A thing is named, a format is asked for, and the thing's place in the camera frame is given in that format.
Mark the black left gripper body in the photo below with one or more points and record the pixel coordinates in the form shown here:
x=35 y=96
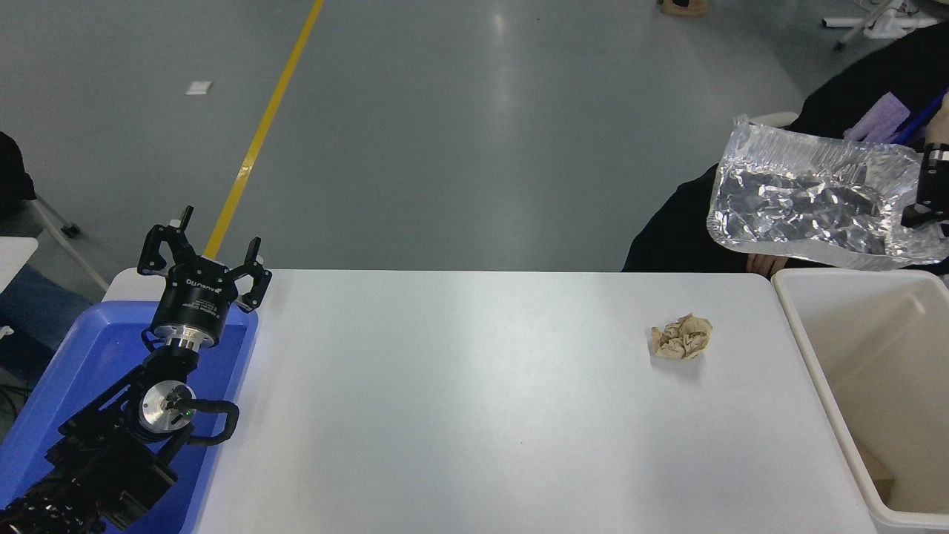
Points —
x=194 y=300

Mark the foil tray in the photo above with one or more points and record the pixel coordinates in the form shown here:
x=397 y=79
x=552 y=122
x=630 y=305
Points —
x=786 y=208

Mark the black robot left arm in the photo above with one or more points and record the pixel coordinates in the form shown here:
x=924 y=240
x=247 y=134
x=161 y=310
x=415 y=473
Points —
x=111 y=460

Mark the person's hand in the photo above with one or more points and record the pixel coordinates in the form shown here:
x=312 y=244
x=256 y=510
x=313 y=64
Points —
x=764 y=265

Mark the blue plastic tray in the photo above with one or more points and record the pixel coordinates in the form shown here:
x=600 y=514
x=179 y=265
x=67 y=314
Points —
x=96 y=348

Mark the small white table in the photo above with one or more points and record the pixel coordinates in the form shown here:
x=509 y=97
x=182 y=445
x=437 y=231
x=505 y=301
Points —
x=15 y=256

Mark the white chair armrest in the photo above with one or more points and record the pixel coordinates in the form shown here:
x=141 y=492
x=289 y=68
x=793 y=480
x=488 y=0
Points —
x=782 y=119

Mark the white paper scrap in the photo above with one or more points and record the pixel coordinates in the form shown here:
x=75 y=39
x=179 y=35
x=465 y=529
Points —
x=199 y=87

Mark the person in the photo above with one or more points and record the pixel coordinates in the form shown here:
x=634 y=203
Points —
x=11 y=178
x=667 y=237

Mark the large pale plastic bin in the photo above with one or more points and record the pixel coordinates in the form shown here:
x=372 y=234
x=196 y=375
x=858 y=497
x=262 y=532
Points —
x=875 y=348

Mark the white wheeled stand base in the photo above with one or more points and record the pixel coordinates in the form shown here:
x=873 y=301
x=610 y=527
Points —
x=841 y=21

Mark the crumpled tan paper ball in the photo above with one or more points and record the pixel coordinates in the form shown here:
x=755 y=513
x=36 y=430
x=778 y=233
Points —
x=682 y=337

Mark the brown cardboard piece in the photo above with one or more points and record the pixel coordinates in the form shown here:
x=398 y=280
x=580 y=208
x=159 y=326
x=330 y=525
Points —
x=882 y=482

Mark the brown box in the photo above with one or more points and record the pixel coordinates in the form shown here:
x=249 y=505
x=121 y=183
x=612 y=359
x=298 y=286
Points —
x=682 y=6

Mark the grey chair leg frame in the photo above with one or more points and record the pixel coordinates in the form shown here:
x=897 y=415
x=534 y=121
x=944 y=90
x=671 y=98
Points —
x=67 y=245

